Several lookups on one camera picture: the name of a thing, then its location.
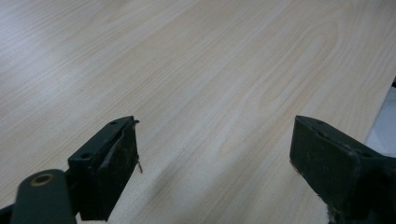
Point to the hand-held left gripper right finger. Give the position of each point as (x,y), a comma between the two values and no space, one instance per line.
(339,168)

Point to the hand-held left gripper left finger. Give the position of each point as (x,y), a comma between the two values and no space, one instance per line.
(102,165)

